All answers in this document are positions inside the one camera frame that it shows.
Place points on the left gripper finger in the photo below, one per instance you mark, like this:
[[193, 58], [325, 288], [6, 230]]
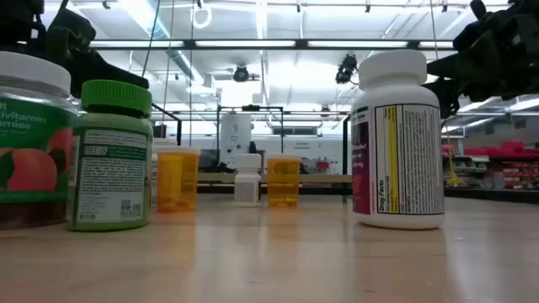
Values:
[[105, 69]]

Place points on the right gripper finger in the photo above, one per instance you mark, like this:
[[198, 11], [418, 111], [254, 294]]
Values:
[[452, 67], [450, 99]]

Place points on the large white bottle purple label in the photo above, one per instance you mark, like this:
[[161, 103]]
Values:
[[400, 168]]

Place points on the multivitamin gummies jar white cap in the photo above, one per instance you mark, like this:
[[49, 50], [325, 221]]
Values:
[[33, 139]]

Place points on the green bottle with green cap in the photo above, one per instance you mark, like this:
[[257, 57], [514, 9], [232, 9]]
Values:
[[111, 177]]

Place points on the white medicine bottle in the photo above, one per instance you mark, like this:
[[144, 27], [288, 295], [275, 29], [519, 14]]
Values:
[[154, 181]]

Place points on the small white pill bottle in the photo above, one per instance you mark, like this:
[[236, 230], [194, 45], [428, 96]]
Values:
[[247, 185]]

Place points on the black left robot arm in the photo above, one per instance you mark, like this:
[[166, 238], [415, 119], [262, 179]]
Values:
[[19, 29]]

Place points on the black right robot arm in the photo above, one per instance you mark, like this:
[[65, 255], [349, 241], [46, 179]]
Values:
[[522, 46]]

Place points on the parts bin rack grey red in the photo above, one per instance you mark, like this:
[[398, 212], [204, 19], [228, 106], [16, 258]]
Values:
[[513, 147]]

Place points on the black round overhead fixture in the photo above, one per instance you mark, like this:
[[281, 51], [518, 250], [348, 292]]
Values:
[[241, 73]]

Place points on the white cylindrical tank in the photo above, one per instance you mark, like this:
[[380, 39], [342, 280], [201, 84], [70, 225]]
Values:
[[233, 139]]

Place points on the black overhead frame beam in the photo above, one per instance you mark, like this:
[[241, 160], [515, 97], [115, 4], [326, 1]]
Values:
[[358, 44]]

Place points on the black overhead camera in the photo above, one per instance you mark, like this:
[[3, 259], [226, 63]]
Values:
[[346, 68]]

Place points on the wooden shelf with black frame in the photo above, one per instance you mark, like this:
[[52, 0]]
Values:
[[320, 179]]

